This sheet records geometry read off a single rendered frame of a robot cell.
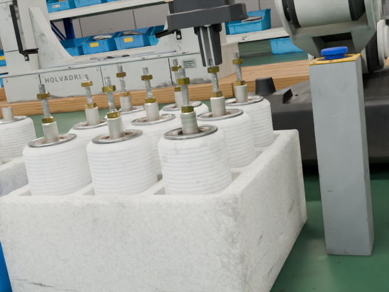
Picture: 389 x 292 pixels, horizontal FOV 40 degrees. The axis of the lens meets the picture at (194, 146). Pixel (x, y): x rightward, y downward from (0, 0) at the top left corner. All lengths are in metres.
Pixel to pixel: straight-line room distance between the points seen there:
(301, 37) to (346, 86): 0.42
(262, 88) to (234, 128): 0.50
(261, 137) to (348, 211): 0.19
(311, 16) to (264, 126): 0.30
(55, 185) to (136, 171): 0.14
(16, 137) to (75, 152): 0.38
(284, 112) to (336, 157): 0.40
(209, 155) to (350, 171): 0.25
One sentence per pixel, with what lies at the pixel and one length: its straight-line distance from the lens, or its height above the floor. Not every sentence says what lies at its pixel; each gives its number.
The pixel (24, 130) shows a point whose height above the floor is 0.23.
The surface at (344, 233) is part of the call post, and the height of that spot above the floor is 0.04.
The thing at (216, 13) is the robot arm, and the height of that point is 0.41.
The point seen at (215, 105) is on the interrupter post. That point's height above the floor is 0.27.
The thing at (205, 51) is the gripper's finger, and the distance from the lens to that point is 0.82.
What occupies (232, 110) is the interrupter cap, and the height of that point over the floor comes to 0.25.
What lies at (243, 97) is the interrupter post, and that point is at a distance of 0.94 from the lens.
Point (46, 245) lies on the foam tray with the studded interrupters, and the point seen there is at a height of 0.11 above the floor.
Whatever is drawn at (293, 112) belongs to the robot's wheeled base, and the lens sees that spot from 1.23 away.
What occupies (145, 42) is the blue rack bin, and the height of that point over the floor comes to 0.30.
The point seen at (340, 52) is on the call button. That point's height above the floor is 0.32.
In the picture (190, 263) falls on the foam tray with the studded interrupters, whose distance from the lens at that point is 0.71.
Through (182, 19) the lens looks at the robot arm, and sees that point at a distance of 0.81.
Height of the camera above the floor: 0.39
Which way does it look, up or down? 12 degrees down
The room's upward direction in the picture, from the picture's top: 8 degrees counter-clockwise
